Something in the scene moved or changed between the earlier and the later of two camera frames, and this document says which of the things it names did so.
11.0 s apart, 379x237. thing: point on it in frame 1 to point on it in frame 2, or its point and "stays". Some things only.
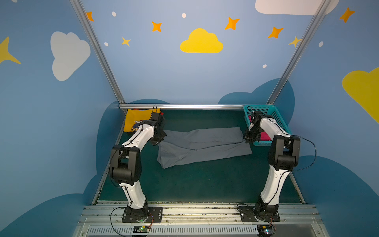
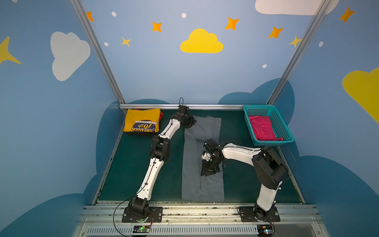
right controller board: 265,230 stays
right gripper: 249,136 to 209,161
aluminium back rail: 184,106 stays
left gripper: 160,135 to 189,120
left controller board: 141,229 stays
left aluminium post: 99,50 stays
